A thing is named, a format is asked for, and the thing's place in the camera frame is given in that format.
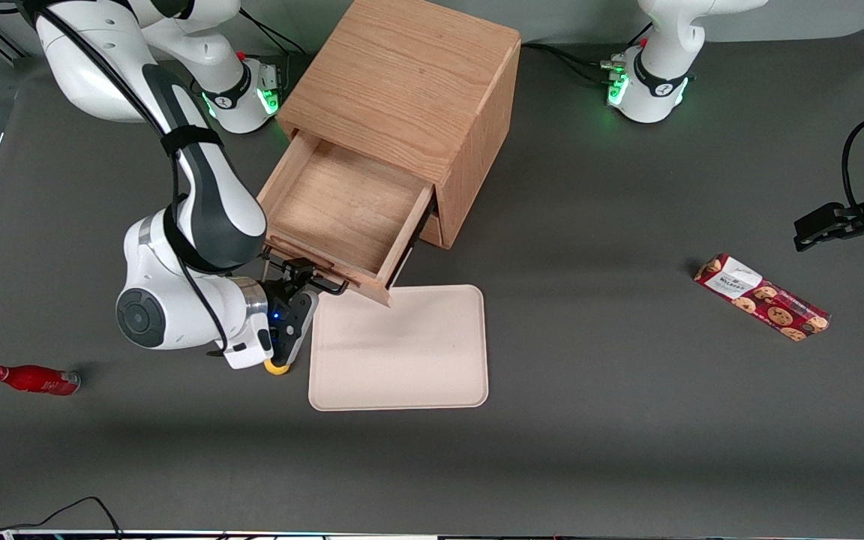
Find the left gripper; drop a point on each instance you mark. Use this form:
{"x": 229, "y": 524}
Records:
{"x": 862, "y": 220}

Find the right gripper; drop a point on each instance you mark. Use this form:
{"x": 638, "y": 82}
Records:
{"x": 287, "y": 278}

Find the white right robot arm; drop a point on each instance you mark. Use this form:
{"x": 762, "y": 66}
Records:
{"x": 94, "y": 67}

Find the wooden drawer cabinet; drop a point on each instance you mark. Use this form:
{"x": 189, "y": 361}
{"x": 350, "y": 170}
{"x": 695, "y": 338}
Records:
{"x": 402, "y": 75}

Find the yellow lemon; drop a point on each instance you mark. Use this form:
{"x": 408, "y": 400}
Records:
{"x": 277, "y": 368}

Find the red cookie box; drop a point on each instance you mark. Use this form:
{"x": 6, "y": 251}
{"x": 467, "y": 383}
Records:
{"x": 766, "y": 300}

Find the beige rectangular tray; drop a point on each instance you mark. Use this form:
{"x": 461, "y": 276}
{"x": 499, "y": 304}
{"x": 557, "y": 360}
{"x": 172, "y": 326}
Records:
{"x": 402, "y": 352}

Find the red bottle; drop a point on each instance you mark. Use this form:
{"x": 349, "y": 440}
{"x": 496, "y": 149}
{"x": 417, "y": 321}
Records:
{"x": 34, "y": 379}

